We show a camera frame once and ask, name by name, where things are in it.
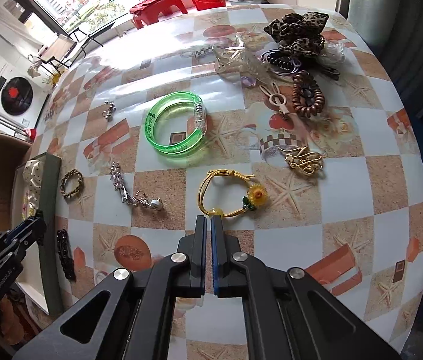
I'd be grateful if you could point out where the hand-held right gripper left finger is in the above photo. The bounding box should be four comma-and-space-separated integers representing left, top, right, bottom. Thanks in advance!
12, 215, 207, 360

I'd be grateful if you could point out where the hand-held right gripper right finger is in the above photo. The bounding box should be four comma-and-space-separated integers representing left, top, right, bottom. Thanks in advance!
211, 217, 401, 360

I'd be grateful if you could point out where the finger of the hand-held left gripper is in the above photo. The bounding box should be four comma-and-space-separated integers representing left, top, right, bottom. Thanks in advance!
3, 212, 47, 259

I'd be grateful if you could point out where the green rimmed white tray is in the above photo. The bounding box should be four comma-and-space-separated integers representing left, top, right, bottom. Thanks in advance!
12, 152, 62, 317

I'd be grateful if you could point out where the black beaded hair clip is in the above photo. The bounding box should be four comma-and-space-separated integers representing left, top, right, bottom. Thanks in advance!
56, 229, 77, 281

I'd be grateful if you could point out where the brown braided hair tie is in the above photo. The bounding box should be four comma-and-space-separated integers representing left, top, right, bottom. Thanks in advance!
60, 169, 84, 198

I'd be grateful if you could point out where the silver charm keychain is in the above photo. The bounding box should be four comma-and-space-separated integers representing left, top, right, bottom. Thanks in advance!
131, 191, 165, 211

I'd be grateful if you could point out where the yellow sunflower hair tie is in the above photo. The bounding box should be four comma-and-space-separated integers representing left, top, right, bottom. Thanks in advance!
197, 169, 269, 218

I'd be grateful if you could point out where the silver star hair clip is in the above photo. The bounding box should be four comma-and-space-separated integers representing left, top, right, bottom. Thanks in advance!
109, 162, 134, 204

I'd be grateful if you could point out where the green translucent bangle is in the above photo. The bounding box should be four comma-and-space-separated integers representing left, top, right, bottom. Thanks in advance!
144, 91, 209, 157

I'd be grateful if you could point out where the white polka dot scrunchie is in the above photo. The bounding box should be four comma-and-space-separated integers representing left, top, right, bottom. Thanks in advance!
22, 159, 43, 197

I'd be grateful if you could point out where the gold metal hair clip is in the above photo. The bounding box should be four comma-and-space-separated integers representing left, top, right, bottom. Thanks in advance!
284, 145, 325, 175

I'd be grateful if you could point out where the checkered printed tablecloth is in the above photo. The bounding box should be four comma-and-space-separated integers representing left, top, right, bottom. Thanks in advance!
37, 0, 423, 360

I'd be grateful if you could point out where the small silver earring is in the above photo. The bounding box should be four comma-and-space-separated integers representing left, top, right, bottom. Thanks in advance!
101, 100, 117, 121

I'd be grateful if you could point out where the beige bunny hair clip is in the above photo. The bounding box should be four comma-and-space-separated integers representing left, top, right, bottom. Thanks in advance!
259, 82, 289, 115

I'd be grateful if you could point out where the black folding chair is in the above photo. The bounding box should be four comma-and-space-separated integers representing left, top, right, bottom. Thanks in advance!
39, 20, 116, 72

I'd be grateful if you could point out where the clear plastic hair claw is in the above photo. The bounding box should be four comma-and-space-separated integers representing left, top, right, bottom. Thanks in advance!
213, 34, 268, 83

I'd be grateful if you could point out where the dark beaded accessory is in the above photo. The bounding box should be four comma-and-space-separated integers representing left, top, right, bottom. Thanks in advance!
263, 12, 330, 59

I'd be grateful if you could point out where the brown spiral hair tie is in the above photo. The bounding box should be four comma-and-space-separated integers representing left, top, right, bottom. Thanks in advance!
291, 72, 325, 117

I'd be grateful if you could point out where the black spiral hair tie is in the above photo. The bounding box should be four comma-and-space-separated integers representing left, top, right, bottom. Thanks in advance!
265, 52, 302, 74

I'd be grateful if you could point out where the clear spiral hair tie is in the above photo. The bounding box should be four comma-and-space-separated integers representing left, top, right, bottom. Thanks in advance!
318, 41, 347, 64

